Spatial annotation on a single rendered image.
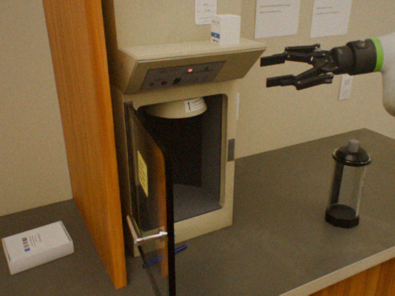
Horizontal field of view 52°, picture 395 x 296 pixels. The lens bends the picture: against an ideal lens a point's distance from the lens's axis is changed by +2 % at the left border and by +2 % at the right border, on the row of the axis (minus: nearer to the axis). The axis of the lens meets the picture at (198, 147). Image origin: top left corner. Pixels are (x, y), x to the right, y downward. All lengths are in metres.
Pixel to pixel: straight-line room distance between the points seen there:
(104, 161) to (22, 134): 0.54
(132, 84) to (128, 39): 0.10
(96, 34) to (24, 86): 0.57
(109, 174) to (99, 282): 0.32
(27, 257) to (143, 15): 0.68
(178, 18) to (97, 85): 0.26
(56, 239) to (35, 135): 0.36
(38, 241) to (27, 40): 0.58
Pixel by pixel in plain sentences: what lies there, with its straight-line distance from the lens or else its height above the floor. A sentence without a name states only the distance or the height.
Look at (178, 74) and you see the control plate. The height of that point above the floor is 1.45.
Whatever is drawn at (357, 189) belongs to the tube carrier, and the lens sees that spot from 1.28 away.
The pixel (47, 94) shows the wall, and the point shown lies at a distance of 1.36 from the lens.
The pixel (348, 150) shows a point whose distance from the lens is 1.25.
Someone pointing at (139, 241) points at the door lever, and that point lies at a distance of 0.77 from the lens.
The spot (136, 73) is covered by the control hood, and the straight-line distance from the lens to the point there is 0.85.
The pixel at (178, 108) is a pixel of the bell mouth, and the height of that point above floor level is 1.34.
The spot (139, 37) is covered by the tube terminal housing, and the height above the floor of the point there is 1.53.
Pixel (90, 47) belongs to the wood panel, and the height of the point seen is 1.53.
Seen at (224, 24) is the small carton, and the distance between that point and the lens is 0.93.
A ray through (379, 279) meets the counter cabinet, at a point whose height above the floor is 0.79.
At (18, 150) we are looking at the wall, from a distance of 1.40.
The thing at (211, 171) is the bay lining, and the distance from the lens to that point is 1.22.
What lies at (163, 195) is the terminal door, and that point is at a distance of 0.71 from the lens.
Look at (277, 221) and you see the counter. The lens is 1.31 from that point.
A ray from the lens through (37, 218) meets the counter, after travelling 1.40.
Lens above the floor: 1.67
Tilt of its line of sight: 24 degrees down
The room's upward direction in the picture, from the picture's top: straight up
